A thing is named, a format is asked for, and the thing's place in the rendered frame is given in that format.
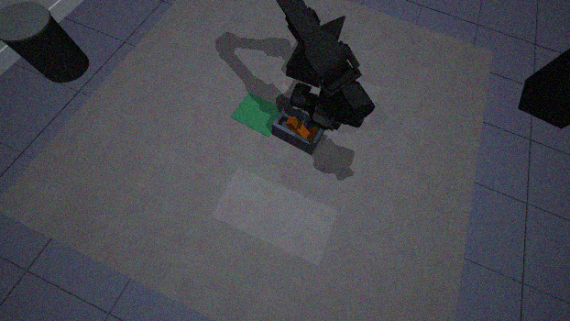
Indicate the orange l-shaped part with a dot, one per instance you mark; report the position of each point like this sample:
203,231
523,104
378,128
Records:
295,125

